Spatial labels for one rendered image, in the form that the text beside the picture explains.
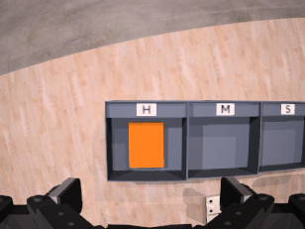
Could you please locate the dark grey three-compartment bin rack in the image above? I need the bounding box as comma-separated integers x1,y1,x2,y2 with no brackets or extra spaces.
105,100,305,182

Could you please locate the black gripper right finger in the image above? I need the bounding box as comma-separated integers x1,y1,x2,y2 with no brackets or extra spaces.
191,176,305,229

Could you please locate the white domino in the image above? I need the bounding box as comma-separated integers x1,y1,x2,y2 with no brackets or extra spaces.
205,194,221,224

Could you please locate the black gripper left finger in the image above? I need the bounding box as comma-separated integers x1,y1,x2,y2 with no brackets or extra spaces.
0,177,106,229

